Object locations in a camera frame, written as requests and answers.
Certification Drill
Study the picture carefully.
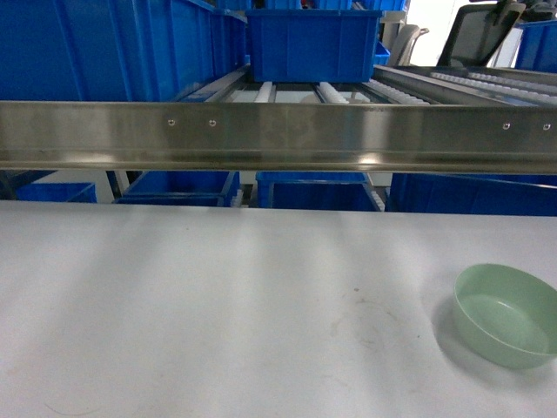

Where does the green bowl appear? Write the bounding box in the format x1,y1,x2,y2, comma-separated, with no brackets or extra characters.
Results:
452,264,556,369

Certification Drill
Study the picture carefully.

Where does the steel shelf rack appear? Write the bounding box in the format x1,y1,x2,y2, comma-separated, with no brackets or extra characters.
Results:
1,66,556,174

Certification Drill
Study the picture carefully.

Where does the blue bin lower middle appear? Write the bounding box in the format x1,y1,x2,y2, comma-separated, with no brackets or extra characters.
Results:
256,172,385,212

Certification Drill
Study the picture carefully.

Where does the blue bin lower left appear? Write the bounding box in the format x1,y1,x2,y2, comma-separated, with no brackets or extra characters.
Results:
113,171,240,207

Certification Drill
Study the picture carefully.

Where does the blue bin on rollers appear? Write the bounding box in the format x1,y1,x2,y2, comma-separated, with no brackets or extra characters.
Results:
246,9,383,83

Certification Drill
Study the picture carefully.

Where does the blue bin lower right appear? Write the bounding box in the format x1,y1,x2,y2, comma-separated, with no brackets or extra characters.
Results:
386,173,556,217

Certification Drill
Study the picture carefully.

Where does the black mesh office chair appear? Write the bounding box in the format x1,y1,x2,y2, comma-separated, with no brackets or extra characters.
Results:
436,1,526,67

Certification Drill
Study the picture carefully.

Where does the large blue bin left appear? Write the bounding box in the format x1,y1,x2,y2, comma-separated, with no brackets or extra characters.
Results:
1,1,246,102

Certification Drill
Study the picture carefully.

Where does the blue bin far right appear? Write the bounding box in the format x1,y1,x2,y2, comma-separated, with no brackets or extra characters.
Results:
514,20,557,73

